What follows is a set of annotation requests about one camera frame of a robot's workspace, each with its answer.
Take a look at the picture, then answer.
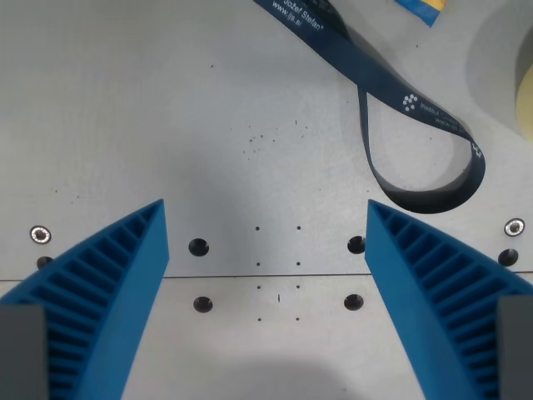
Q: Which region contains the silver socket head screw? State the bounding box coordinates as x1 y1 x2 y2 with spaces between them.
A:
29 225 53 245
504 217 526 238

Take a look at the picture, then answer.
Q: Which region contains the cream tape roll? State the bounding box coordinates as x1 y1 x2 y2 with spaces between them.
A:
514 63 533 135

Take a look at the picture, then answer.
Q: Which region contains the blue and yellow bag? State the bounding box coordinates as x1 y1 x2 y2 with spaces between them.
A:
394 0 446 28

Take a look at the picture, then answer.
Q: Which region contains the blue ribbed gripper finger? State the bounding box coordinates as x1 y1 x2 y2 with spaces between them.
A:
0 198 172 400
364 198 533 400

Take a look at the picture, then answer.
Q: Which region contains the dark blue printed lanyard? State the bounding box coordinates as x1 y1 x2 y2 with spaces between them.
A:
252 0 486 215

